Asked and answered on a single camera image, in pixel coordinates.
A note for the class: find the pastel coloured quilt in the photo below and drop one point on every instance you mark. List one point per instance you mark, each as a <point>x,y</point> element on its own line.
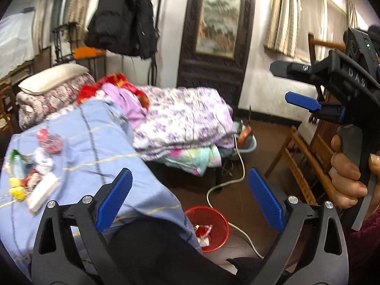
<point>193,160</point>

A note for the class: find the yellow wrapper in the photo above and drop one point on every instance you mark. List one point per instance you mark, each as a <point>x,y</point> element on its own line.
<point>17,190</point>

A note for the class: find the white cloth cover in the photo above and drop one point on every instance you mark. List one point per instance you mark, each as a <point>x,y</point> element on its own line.
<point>14,41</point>

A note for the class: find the white pillow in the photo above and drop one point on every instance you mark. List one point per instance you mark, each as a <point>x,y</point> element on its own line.
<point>50,78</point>

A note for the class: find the white framed window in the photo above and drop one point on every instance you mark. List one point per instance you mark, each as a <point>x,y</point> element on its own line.
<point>323,14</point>

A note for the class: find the black metal rack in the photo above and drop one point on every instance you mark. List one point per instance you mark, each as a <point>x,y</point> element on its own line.
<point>58,50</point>

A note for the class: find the red white snack packet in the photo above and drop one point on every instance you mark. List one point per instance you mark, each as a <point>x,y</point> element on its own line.
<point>32,179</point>

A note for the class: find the white tissue packet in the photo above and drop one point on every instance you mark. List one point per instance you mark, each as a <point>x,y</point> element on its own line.
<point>41,196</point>

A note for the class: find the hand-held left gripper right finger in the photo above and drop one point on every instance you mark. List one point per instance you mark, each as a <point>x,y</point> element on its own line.
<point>267,202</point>

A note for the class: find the red clear plastic wrapper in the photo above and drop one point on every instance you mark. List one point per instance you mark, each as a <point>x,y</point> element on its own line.
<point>50,144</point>

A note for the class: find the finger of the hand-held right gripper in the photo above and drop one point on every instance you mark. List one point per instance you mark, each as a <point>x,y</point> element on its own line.
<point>291,69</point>
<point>302,101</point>

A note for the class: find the person's black pants leg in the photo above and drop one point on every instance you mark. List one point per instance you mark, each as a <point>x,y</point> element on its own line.
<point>154,252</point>

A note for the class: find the orange box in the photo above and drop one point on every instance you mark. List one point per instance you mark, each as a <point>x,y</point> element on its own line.
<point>89,52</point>

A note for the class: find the lilac cloth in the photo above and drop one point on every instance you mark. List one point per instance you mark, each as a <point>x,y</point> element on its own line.
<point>130,107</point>

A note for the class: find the red plastic basket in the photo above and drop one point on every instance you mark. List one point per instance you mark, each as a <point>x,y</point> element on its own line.
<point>219,219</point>

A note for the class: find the red patterned blanket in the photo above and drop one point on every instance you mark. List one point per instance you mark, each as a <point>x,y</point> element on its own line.
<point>115,80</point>

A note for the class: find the copper coloured pot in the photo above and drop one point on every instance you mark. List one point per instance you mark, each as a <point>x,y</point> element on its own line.
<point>245,136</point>

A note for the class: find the person's right hand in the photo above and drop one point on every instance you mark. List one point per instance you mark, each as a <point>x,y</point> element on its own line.
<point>346,178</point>

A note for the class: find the person's right forearm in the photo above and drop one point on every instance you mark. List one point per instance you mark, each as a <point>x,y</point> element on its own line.
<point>366,252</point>

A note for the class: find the folded pink floral quilt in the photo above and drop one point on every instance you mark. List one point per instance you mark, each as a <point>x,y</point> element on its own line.
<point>44,102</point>

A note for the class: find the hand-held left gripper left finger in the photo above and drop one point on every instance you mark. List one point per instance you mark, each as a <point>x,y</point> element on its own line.
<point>115,197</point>

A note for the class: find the green white wrapper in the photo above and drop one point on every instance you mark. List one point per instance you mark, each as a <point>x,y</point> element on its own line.
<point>14,154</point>

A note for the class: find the striped beige curtain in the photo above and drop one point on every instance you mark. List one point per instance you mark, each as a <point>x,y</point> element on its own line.
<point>78,6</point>
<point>282,14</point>
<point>43,20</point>

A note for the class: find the carved wooden painted screen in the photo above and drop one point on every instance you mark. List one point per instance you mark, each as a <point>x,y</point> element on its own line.
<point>190,65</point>

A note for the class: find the purple floral quilt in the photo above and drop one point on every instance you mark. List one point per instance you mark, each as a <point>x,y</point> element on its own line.
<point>184,115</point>

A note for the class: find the black padded jacket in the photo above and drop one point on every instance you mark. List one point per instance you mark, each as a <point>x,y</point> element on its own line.
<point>121,17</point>

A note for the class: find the blue checkered sheet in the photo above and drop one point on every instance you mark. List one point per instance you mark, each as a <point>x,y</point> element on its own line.
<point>98,142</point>

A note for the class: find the dark wooden chair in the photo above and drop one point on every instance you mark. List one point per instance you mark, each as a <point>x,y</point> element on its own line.
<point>6,107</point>

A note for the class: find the white printed packet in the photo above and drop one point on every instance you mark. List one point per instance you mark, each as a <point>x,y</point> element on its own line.
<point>204,242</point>

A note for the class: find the light blue basin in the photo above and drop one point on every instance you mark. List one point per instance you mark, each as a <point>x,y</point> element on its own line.
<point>251,147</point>

